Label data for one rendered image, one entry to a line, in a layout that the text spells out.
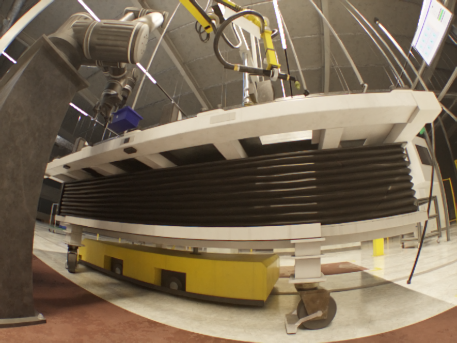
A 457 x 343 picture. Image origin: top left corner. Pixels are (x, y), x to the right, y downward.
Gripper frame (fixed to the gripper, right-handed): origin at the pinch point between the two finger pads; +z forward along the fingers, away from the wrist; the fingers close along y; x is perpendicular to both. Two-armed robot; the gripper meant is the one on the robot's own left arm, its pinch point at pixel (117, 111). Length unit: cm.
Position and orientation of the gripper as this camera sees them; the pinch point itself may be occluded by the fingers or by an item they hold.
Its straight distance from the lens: 139.7
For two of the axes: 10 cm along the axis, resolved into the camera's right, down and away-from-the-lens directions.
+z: -0.2, 9.4, -3.5
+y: 3.3, 3.4, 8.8
